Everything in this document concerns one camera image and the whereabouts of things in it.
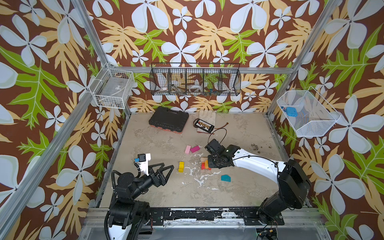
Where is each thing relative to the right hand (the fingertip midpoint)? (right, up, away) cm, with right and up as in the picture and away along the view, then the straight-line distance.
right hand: (209, 163), depth 86 cm
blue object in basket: (+48, +30, +1) cm, 57 cm away
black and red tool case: (-25, +26, +23) cm, 43 cm away
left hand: (-21, +4, -19) cm, 29 cm away
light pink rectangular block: (-13, +6, +13) cm, 19 cm away
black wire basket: (-10, +53, +12) cm, 55 cm away
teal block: (+10, -9, +2) cm, 14 cm away
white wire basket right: (+55, +29, -3) cm, 62 cm away
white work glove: (+4, +30, +33) cm, 44 cm away
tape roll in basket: (-8, +47, +13) cm, 50 cm away
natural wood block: (-3, +2, +3) cm, 5 cm away
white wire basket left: (-57, +44, +1) cm, 72 cm away
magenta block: (-8, +6, +13) cm, 17 cm away
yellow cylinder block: (-2, +1, -8) cm, 8 cm away
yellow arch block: (-16, -3, +5) cm, 18 cm away
